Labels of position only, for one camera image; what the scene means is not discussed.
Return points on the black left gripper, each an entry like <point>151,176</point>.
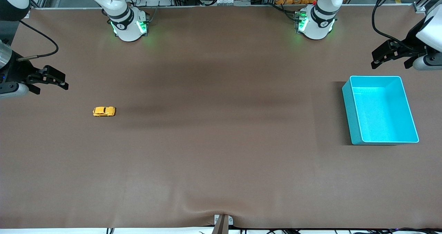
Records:
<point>413,42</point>

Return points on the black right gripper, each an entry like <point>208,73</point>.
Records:
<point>20,70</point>

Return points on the yellow toy beetle car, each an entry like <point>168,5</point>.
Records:
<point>103,111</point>

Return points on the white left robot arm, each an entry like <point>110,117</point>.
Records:
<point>319,27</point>

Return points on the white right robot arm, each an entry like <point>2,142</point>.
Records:
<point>127,28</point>

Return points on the turquoise plastic storage bin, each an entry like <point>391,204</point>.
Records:
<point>383,116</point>

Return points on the white terminal block row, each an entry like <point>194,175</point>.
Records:
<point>224,1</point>

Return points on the metal mat clamp bracket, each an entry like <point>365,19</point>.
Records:
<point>230,221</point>

